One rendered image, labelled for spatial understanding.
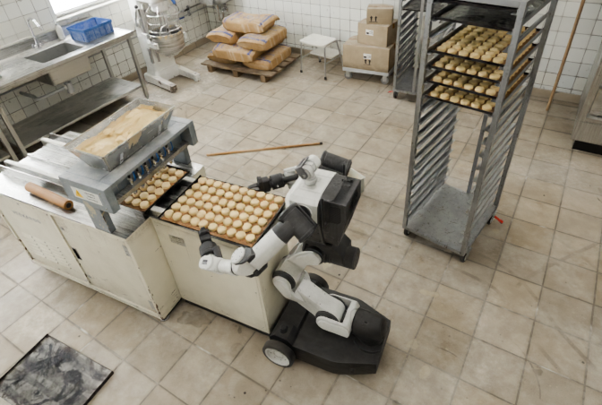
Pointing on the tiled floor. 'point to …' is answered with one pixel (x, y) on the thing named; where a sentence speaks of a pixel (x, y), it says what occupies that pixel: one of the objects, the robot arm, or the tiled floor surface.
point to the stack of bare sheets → (53, 376)
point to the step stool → (322, 48)
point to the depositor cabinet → (92, 241)
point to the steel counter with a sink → (62, 55)
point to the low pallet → (251, 68)
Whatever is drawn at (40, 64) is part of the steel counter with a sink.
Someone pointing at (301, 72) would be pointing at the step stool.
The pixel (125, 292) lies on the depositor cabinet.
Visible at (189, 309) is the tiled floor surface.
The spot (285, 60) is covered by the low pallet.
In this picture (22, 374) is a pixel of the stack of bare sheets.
